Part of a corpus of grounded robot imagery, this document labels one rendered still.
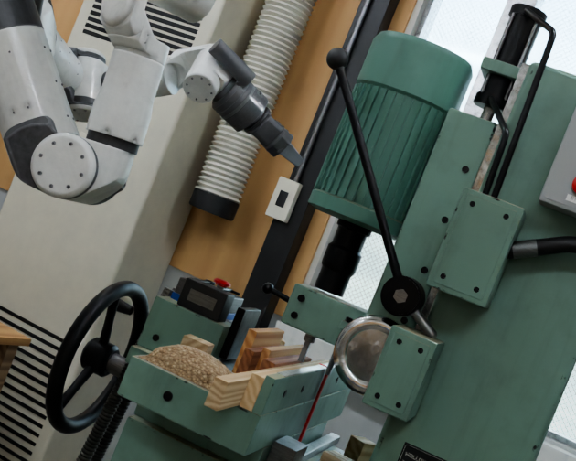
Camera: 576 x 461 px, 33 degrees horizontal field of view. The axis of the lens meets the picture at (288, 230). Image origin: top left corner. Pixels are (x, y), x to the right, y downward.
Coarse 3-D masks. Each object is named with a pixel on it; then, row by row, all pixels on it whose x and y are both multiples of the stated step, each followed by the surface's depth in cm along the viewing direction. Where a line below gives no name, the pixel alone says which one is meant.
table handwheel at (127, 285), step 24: (120, 288) 165; (96, 312) 159; (144, 312) 177; (72, 336) 156; (96, 360) 167; (120, 360) 167; (48, 384) 157; (72, 384) 164; (48, 408) 159; (96, 408) 175; (72, 432) 168
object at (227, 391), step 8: (320, 360) 177; (272, 368) 148; (224, 376) 126; (232, 376) 128; (240, 376) 131; (248, 376) 133; (216, 384) 124; (224, 384) 123; (232, 384) 125; (240, 384) 129; (208, 392) 124; (216, 392) 124; (224, 392) 123; (232, 392) 127; (240, 392) 130; (208, 400) 124; (216, 400) 123; (224, 400) 124; (232, 400) 128; (240, 400) 132; (216, 408) 123; (224, 408) 126
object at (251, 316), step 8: (240, 312) 159; (248, 312) 161; (256, 312) 165; (240, 320) 159; (248, 320) 163; (256, 320) 167; (232, 328) 160; (240, 328) 161; (248, 328) 164; (232, 336) 159; (240, 336) 162; (224, 344) 160; (232, 344) 160; (240, 344) 164; (224, 352) 160; (232, 352) 161
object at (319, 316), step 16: (304, 288) 157; (288, 304) 158; (304, 304) 157; (320, 304) 156; (336, 304) 155; (352, 304) 160; (288, 320) 157; (304, 320) 157; (320, 320) 156; (336, 320) 155; (304, 336) 159; (320, 336) 156; (336, 336) 155
